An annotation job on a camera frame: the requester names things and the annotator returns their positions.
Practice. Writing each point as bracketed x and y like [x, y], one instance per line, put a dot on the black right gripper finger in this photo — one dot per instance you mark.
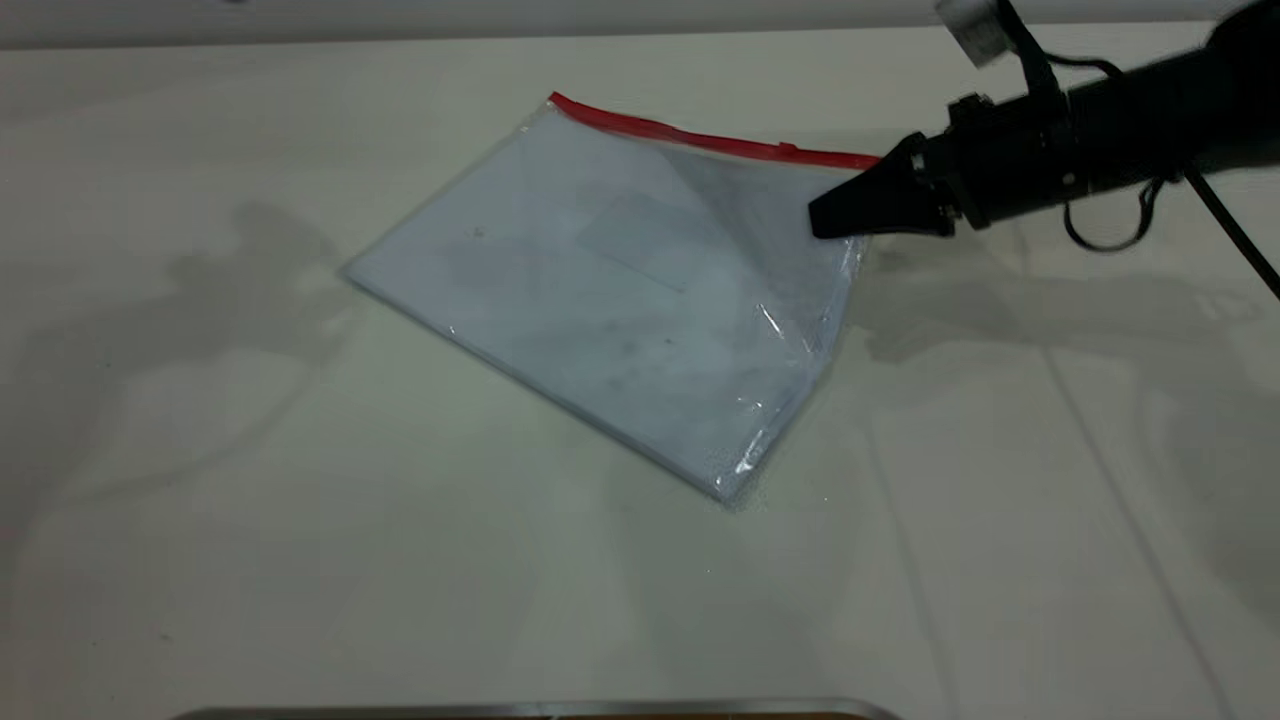
[900, 165]
[870, 215]

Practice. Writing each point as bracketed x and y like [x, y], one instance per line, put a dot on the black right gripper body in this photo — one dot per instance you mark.
[1010, 160]

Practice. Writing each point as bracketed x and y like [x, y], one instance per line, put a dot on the clear plastic zipper bag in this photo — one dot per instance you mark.
[620, 300]

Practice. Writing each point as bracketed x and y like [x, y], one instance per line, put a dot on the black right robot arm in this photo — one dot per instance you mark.
[1170, 110]

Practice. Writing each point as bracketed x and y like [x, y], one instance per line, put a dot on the metal frame edge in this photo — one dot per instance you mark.
[540, 711]

